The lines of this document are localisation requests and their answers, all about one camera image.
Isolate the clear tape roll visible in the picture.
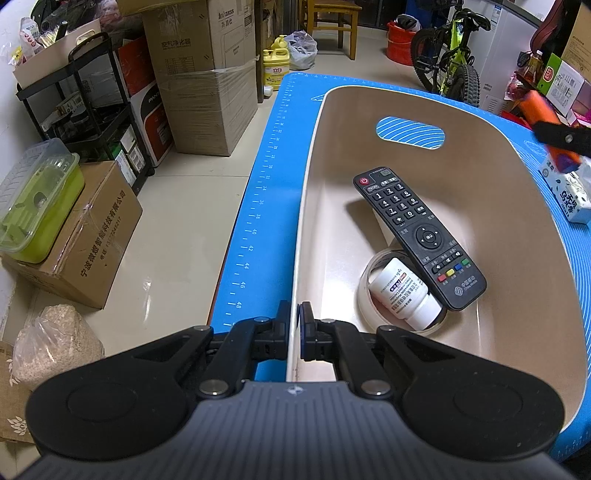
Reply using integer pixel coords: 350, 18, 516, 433
358, 248, 448, 332

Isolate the green black bicycle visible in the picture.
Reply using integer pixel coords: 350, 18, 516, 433
410, 0, 491, 108

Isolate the taped cardboard box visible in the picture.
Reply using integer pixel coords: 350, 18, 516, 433
1, 161, 143, 309

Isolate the amber drink bottle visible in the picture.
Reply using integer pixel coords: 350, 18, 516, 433
526, 50, 546, 85

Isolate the white and red carton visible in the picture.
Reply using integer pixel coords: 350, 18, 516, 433
130, 88, 175, 169

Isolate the black utility cart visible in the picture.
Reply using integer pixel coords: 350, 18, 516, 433
16, 31, 155, 195

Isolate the black remote control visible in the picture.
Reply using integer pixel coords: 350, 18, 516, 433
353, 166, 488, 312

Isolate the flat brown cardboard box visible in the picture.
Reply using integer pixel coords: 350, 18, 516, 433
561, 0, 591, 70

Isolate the red bucket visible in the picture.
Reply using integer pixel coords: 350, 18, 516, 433
386, 14, 423, 65

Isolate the brown leaf-print paper bag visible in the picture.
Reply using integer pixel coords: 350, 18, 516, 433
0, 342, 38, 444

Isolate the tall printed cardboard box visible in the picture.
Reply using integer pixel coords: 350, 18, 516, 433
142, 0, 257, 75

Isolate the shrink-wrapped cardboard box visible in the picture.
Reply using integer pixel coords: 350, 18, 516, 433
154, 58, 260, 157

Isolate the open cardboard box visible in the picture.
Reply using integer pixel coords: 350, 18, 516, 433
115, 0, 208, 14

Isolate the red cardboard box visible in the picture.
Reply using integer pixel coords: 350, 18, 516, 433
117, 36, 155, 97

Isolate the white pill bottle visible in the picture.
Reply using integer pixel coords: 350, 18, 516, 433
368, 257, 445, 329

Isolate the wooden chair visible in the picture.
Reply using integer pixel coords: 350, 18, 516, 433
300, 0, 363, 61

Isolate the white freezer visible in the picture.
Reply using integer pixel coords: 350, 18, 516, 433
462, 0, 546, 114

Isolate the beige box with handle cutout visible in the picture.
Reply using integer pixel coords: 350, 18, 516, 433
13, 18, 102, 88

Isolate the clear bag of grain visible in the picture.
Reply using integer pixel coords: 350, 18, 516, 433
13, 305, 105, 391

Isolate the green food container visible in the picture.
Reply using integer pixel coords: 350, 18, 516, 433
0, 137, 86, 264

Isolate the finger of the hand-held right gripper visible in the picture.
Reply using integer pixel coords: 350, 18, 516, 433
533, 119, 591, 158

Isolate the grey plastic bag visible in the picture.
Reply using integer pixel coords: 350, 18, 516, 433
283, 30, 319, 71

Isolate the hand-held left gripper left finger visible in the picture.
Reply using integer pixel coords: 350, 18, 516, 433
131, 299, 293, 400

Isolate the beige plastic basket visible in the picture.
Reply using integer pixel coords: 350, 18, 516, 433
285, 84, 583, 435

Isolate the yellow detergent jug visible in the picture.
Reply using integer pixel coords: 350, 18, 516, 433
262, 36, 291, 90

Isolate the green white carton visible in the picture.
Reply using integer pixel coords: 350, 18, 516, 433
536, 53, 586, 118

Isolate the white tissue box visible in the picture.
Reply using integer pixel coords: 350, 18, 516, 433
538, 154, 591, 224

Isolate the blue silicone mat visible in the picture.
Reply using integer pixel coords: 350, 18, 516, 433
208, 71, 591, 467

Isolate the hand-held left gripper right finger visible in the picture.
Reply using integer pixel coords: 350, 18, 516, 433
299, 301, 446, 400

